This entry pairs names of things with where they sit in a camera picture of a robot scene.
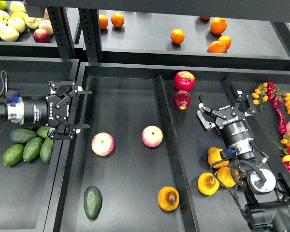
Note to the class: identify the red cherry tomato bunch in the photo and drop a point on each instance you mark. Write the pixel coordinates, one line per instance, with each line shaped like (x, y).
(274, 94)

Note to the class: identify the red chili pepper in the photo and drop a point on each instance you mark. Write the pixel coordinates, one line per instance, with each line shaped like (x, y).
(281, 121)

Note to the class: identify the small orange on shelf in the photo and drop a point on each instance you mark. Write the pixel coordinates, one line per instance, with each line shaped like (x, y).
(226, 40)

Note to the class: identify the black shelf upright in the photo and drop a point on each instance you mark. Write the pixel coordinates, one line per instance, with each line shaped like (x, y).
(90, 24)
(62, 33)

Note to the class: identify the yellow pear brown base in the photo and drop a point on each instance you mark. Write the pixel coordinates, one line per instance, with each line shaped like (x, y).
(168, 198)

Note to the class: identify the orange on shelf left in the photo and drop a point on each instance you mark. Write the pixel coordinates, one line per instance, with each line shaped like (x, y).
(103, 21)

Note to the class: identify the dark avocado left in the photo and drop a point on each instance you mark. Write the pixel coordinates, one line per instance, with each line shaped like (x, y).
(22, 136)

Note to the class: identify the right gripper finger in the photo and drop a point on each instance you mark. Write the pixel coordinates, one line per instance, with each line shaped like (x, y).
(208, 118)
(247, 100)

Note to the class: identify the yellow pear middle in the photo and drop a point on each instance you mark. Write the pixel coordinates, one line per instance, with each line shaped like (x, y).
(213, 155)

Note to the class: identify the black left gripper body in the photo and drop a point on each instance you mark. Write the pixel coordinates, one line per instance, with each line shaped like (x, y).
(38, 111)

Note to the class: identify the yellow pear centre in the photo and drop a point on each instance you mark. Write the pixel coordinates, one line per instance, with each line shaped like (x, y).
(225, 176)

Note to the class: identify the dark red apple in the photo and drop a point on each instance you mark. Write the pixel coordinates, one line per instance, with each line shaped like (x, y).
(182, 99)

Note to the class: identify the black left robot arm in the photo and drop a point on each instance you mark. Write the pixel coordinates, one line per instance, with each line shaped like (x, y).
(9, 101)

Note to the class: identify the pink apple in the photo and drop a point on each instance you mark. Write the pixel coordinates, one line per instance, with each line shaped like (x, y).
(102, 144)
(152, 136)

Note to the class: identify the orange on shelf centre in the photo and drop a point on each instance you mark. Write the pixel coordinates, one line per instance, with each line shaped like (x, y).
(177, 36)

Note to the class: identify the pale yellow apple stem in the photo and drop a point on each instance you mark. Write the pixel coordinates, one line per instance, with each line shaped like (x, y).
(32, 22)

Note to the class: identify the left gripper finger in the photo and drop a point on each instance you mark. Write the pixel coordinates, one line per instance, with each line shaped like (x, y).
(62, 129)
(57, 101)

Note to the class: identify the black centre tray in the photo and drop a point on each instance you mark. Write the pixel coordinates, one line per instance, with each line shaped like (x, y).
(126, 99)

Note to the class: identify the orange cherry tomato bunch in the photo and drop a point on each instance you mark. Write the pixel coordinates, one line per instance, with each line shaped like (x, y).
(260, 95)

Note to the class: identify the black left tray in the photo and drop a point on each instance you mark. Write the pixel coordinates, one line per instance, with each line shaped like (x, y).
(31, 194)

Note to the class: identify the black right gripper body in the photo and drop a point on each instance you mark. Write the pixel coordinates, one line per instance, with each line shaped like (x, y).
(233, 128)

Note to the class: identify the green avocado lower right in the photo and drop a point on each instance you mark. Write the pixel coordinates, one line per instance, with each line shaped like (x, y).
(46, 150)

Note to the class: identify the black shelf upright right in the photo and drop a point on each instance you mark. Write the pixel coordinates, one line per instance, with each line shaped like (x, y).
(90, 24)

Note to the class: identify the yellow pear lower left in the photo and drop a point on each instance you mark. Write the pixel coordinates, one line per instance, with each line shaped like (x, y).
(207, 184)

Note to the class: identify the pale yellow apple middle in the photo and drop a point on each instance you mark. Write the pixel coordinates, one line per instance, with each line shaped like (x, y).
(17, 23)

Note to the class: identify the light green avocado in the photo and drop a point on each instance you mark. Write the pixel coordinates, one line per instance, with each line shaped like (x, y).
(13, 155)

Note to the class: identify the bright red apple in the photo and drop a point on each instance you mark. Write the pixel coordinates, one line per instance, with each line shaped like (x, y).
(184, 80)

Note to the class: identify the black shelf upright left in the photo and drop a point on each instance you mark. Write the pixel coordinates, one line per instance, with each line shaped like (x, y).
(62, 33)

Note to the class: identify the pink peach on shelf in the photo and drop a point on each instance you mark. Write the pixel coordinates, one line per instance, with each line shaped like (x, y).
(46, 25)

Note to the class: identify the pink apple right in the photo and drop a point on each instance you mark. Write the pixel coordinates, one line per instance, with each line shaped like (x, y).
(152, 136)

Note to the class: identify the dark green avocado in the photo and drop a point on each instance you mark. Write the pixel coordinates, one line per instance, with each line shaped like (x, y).
(92, 202)

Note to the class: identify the front orange on shelf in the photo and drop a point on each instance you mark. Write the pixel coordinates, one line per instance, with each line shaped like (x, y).
(217, 47)

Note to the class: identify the large orange on shelf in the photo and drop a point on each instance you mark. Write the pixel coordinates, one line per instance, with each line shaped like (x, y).
(218, 25)

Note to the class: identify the pink apple left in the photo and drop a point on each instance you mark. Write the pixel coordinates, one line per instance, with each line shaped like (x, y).
(102, 144)

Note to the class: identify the black tray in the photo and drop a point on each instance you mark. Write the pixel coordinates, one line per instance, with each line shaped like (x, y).
(31, 194)
(126, 99)

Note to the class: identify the red apple on shelf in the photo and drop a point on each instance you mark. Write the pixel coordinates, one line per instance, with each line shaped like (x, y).
(41, 36)

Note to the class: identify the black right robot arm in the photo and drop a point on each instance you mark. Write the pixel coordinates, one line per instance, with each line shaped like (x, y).
(267, 207)

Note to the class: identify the pale yellow apple front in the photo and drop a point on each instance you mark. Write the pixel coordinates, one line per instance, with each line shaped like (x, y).
(9, 34)

